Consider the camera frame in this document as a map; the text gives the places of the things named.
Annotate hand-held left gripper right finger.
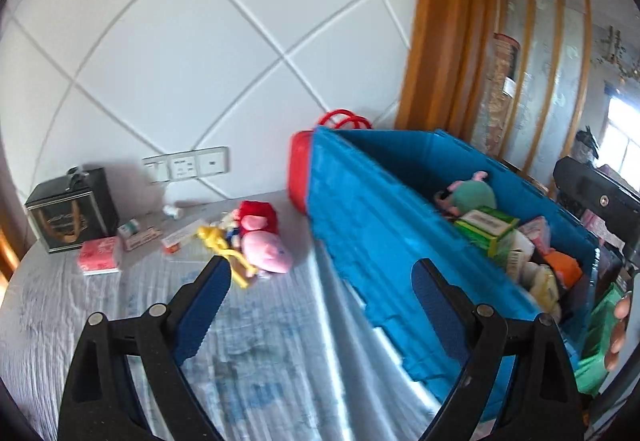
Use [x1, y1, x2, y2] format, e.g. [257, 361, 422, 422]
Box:
[411, 258, 586, 441]

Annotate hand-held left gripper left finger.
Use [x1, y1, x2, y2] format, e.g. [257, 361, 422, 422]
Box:
[57, 255, 233, 441]

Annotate blue plastic storage bin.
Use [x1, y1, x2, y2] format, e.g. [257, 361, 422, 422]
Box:
[307, 126, 601, 422]

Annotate pig plush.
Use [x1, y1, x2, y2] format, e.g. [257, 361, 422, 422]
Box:
[235, 200, 295, 276]
[434, 170, 498, 216]

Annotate person's right hand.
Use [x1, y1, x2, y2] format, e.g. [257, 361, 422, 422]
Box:
[604, 296, 632, 372]

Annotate dark background object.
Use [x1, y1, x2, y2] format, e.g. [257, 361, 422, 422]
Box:
[575, 126, 601, 162]

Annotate yellow-haired doll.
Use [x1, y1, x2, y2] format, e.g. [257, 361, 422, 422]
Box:
[197, 211, 258, 289]

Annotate window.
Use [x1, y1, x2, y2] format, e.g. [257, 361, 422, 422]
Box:
[607, 96, 640, 172]

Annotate pink packet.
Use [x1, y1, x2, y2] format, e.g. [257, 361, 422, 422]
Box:
[520, 216, 552, 254]

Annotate white orange box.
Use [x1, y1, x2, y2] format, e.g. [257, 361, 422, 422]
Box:
[161, 221, 206, 253]

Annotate orange packet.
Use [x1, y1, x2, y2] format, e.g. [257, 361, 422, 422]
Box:
[542, 251, 583, 289]

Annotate pig plush in red dress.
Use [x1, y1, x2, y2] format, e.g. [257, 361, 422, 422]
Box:
[235, 200, 295, 276]

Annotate flat white pink box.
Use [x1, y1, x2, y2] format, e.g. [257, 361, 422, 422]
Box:
[122, 226, 163, 252]

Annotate white carton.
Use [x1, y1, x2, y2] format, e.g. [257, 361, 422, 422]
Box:
[502, 231, 536, 282]

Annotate green cardboard box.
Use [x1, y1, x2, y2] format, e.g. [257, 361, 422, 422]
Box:
[452, 206, 521, 257]

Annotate pale yellow packet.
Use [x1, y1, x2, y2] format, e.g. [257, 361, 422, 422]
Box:
[520, 263, 561, 312]

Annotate pink tissue pack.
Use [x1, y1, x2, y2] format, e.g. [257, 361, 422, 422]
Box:
[77, 237, 123, 276]

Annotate green plastic bag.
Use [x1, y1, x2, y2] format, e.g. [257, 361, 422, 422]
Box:
[575, 281, 626, 394]

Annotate wooden slat partition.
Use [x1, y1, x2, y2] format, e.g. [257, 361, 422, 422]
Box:
[495, 0, 596, 182]

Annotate red plastic basket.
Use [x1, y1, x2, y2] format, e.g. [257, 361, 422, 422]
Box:
[289, 109, 373, 216]

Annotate black gift box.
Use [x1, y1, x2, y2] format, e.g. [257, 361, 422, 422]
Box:
[25, 166, 120, 254]

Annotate white wall power socket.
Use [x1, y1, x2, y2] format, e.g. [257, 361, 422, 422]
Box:
[169, 151, 199, 180]

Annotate white wall data socket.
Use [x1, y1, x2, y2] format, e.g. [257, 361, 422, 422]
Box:
[197, 147, 230, 176]

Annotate white wall switch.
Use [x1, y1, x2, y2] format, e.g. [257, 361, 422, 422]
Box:
[142, 155, 171, 184]

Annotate branch wall sticker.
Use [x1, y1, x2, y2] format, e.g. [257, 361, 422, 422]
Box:
[595, 26, 640, 78]

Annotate wooden wall trim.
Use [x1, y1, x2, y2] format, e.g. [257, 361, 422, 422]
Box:
[0, 221, 21, 284]

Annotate wooden door frame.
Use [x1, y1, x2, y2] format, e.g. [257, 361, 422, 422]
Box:
[395, 0, 501, 146]

